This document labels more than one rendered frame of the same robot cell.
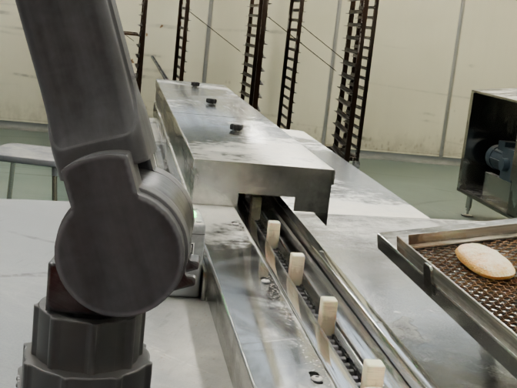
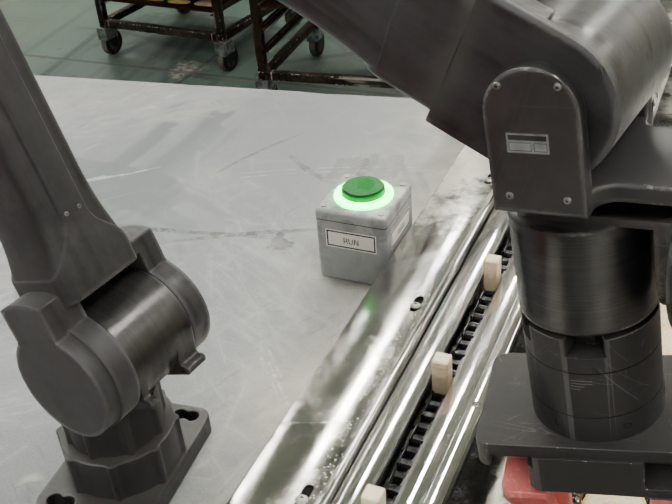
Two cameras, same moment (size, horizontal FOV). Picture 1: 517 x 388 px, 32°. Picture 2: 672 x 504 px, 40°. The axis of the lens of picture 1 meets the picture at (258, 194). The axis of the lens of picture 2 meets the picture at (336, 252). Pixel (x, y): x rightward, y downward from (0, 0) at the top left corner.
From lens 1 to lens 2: 47 cm
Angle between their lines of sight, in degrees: 40
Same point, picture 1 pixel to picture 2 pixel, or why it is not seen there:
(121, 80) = (42, 227)
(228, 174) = not seen: hidden behind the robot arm
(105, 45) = (19, 195)
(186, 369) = (278, 409)
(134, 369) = (134, 456)
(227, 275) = (383, 289)
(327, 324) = (438, 383)
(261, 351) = (290, 439)
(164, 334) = (303, 349)
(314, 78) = not seen: outside the picture
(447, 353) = not seen: hidden behind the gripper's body
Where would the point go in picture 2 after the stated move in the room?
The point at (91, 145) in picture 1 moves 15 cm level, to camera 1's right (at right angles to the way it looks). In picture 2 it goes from (29, 285) to (220, 362)
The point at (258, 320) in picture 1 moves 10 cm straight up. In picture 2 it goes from (338, 382) to (328, 272)
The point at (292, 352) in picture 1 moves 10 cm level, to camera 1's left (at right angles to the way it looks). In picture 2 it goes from (320, 448) to (208, 400)
